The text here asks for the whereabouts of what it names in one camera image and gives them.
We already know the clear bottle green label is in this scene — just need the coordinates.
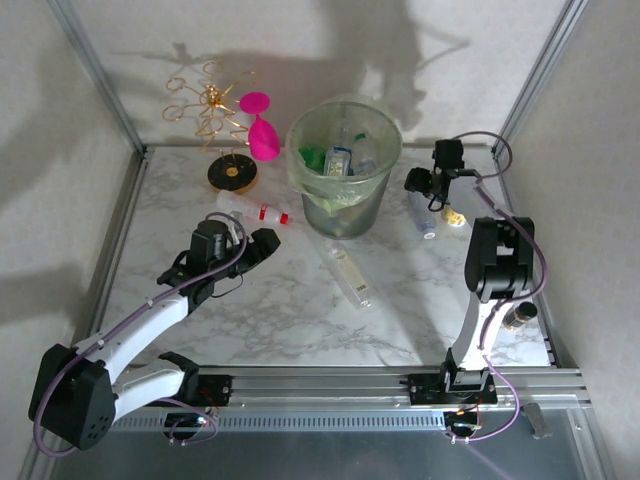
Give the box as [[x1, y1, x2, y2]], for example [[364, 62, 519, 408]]
[[351, 131, 377, 176]]

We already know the grey metal handle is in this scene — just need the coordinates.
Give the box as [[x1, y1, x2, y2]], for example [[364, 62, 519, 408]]
[[521, 401, 551, 441]]

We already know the pale green plastic bin liner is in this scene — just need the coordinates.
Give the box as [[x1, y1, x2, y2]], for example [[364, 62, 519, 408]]
[[285, 94, 404, 214]]

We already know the small brown jar black lid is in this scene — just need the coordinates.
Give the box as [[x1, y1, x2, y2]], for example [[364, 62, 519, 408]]
[[502, 301, 540, 331]]

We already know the aluminium frame post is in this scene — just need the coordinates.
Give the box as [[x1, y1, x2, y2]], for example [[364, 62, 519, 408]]
[[492, 0, 586, 156], [47, 0, 151, 156]]

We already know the pale blue clear bottle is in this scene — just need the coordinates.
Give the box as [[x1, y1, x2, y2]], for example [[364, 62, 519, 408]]
[[407, 192, 437, 241]]

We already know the gold wire rack black base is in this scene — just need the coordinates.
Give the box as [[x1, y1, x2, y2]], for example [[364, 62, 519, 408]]
[[160, 59, 261, 196]]

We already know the soda water label bottle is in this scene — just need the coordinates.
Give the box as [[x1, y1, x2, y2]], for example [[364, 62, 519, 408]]
[[323, 144, 352, 177]]

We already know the long clear rectangular bottle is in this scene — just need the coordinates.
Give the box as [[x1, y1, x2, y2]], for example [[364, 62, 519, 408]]
[[324, 244, 374, 311]]

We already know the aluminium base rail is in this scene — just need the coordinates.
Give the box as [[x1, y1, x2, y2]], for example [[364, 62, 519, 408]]
[[109, 366, 589, 434]]

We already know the clear bottle red label cap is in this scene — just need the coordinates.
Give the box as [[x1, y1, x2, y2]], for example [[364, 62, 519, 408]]
[[215, 189, 290, 225]]

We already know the small yellow yogurt bottle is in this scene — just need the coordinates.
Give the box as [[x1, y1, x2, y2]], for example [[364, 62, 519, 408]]
[[442, 204, 467, 229]]

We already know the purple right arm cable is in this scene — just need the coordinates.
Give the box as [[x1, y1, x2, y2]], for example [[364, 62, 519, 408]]
[[452, 129, 548, 351]]

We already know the grey metal base plate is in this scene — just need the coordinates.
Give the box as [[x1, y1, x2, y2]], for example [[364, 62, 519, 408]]
[[19, 407, 616, 480]]

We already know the grey metal mesh bin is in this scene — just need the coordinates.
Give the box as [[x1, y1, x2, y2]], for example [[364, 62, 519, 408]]
[[285, 94, 404, 240]]

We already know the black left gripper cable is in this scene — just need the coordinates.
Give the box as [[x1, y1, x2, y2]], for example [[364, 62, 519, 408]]
[[208, 272, 247, 301]]

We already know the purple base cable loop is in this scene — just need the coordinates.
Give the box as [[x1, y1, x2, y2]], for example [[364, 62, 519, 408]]
[[446, 354, 522, 444], [167, 398, 220, 446]]

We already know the pink wine glass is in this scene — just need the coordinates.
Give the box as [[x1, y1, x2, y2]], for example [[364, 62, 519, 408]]
[[238, 91, 281, 162]]

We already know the green Sprite bottle yellow cap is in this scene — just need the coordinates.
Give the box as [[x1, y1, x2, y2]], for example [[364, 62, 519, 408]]
[[298, 143, 327, 174]]

